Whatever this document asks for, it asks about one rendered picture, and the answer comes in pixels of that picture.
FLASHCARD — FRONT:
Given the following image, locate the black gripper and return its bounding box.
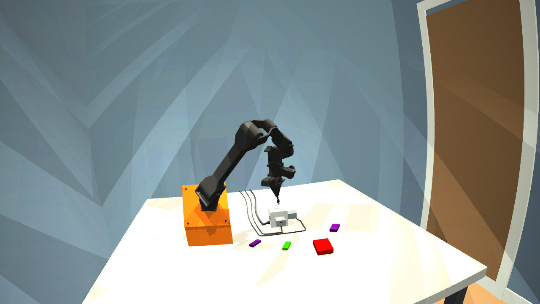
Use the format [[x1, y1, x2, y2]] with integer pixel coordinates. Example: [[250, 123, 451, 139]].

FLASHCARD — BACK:
[[261, 161, 285, 197]]

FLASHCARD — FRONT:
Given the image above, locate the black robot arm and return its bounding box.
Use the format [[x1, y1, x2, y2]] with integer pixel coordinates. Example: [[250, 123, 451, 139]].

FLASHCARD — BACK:
[[195, 119, 296, 212]]

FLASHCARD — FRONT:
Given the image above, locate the red rectangular block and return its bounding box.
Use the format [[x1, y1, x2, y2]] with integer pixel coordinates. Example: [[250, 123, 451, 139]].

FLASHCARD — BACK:
[[313, 238, 334, 255]]

